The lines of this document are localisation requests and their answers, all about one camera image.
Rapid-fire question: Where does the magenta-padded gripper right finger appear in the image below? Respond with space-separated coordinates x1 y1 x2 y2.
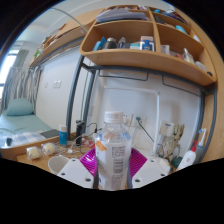
127 147 169 189

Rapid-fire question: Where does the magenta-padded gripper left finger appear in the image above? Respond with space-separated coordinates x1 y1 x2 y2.
56 147 100 190

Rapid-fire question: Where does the clear plastic drink bottle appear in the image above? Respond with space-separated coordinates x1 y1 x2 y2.
94 110 133 192

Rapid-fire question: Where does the cream ceramic cup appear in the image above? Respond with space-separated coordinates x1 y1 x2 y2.
47 154 72 175

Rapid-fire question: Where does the dark green round container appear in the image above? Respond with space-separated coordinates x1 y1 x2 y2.
171 156 184 169

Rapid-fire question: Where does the wrapped round bun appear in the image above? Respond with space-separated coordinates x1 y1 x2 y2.
41 142 57 156
25 145 42 160

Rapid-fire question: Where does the small blue white-capped bottle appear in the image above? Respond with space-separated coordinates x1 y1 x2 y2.
58 124 68 147

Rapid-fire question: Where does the wooden tree-man figurine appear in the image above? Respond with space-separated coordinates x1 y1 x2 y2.
159 123 185 161

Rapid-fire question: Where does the black electric shaver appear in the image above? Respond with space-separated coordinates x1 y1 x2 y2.
75 119 86 147

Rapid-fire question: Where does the white red-pump lotion bottle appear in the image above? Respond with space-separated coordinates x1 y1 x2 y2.
176 140 198 172

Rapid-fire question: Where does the dark tablet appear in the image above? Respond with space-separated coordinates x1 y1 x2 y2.
39 128 60 140

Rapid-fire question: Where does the clear blue spray bottle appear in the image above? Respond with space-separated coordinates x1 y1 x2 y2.
194 128 208 156

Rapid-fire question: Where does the bed with teal sheet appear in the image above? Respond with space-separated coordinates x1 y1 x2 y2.
0 113 61 148

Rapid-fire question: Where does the teal pillow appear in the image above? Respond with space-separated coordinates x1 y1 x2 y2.
6 97 35 117

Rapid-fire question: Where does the grey patterned curtain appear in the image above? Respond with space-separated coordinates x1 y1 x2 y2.
3 64 43 111

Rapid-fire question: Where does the wooden shelf unit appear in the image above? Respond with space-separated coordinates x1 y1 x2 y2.
79 3 218 88

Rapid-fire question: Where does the white wall box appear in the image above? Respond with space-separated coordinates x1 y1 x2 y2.
159 120 175 136

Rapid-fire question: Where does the grey metal bed frame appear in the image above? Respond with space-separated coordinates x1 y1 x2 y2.
65 54 218 158

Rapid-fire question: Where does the long wooden wall shelf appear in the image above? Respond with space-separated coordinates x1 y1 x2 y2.
29 8 104 69

